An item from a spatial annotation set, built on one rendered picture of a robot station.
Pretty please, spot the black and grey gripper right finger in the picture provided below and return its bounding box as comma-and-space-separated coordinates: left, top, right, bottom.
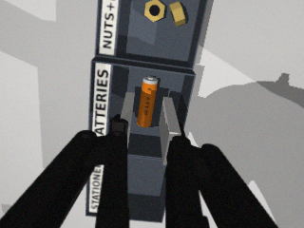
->
159, 97, 278, 228

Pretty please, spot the brass hex nut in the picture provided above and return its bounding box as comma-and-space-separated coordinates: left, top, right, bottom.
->
144, 0, 164, 22
169, 2, 185, 27

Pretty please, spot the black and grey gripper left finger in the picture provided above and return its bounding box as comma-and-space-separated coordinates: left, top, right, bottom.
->
0, 92, 135, 228

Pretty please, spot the orange aa battery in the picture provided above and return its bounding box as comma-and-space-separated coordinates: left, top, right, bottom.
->
137, 76, 158, 127

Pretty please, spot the dark grey three-compartment bin rack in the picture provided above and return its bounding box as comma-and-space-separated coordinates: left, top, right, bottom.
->
88, 0, 208, 223

